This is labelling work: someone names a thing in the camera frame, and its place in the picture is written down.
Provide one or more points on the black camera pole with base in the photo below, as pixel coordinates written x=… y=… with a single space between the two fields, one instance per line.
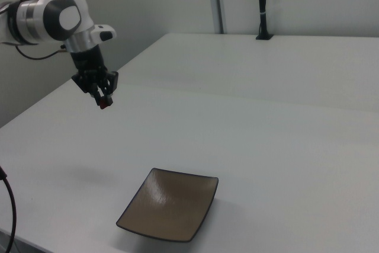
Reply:
x=262 y=1

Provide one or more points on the square brown ceramic plate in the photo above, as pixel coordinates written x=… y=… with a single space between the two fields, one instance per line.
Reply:
x=171 y=205

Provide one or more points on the red strawberry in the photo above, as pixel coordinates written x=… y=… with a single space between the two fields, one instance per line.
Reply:
x=104 y=105

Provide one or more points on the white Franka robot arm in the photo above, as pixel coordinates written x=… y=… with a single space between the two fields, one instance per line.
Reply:
x=44 y=19

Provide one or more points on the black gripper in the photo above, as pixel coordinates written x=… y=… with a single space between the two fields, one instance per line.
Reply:
x=89 y=66

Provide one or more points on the grey vertical wall post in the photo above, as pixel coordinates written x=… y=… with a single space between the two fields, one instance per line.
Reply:
x=219 y=1

